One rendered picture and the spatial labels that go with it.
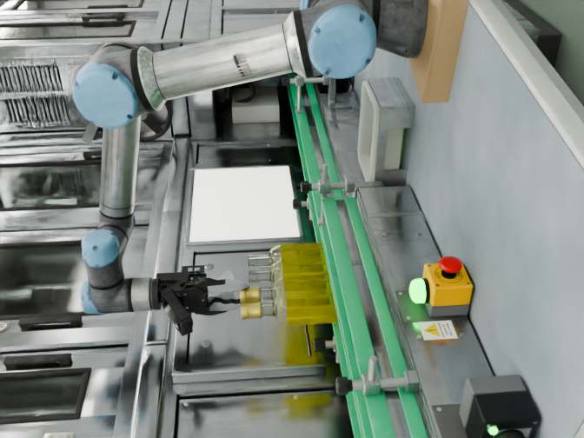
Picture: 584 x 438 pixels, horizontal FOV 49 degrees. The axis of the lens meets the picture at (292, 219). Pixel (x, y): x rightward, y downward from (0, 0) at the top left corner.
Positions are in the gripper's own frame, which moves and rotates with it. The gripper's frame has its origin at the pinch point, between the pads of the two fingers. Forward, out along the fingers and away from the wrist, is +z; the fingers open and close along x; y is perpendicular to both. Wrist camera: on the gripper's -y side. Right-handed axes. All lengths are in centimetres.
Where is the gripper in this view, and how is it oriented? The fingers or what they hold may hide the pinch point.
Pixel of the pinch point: (243, 295)
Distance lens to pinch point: 144.2
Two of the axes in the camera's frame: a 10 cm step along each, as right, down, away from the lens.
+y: -0.8, -5.7, 8.2
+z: 10.0, -0.5, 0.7
